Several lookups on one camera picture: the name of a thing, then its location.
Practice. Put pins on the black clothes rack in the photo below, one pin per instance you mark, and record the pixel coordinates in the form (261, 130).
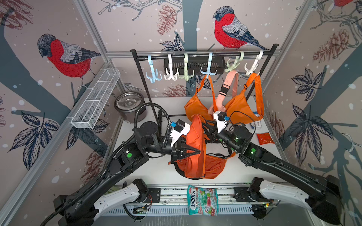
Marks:
(273, 52)

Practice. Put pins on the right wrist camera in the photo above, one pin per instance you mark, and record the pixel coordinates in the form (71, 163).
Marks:
(221, 119)

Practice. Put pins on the pink waist bag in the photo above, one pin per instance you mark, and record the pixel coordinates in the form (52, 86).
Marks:
(231, 82)

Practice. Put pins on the dark orange waist bag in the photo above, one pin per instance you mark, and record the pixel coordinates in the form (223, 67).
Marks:
(217, 163)

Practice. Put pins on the Fox's candy bag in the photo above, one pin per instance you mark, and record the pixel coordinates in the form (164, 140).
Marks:
(203, 201)

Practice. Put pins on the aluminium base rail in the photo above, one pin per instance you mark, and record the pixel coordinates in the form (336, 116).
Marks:
(172, 201)

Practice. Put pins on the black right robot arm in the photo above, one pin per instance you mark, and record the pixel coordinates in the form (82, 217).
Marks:
(321, 195)

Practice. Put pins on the orange backpack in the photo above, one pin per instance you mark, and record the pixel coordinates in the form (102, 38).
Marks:
(195, 107)

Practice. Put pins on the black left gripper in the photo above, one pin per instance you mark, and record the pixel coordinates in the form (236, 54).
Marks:
(177, 149)

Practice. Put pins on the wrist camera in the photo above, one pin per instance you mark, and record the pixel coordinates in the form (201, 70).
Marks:
(179, 128)
(221, 119)

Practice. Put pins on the stainless steel rice cooker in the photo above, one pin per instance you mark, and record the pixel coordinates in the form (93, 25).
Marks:
(127, 104)

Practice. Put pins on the white hook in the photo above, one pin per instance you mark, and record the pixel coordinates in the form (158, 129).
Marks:
(254, 65)
(169, 71)

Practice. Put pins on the white wire mesh shelf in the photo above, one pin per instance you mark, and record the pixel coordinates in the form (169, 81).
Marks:
(92, 107)

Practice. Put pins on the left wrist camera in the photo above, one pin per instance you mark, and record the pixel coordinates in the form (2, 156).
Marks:
(179, 128)

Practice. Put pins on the light blue hook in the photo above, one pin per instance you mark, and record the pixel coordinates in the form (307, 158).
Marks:
(154, 72)
(208, 72)

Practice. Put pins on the light green hook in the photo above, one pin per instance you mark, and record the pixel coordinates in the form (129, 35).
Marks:
(235, 64)
(186, 75)

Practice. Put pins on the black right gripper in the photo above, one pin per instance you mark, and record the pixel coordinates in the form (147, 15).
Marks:
(213, 134)

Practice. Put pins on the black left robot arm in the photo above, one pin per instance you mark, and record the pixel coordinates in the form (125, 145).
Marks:
(90, 202)

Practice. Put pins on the red snack packet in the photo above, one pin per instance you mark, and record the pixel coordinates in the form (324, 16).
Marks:
(265, 138)

